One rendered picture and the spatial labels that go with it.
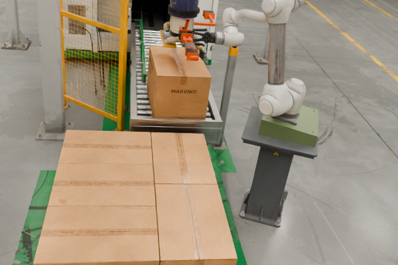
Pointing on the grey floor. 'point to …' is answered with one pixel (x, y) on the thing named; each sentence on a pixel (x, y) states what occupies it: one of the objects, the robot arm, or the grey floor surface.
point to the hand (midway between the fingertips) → (186, 36)
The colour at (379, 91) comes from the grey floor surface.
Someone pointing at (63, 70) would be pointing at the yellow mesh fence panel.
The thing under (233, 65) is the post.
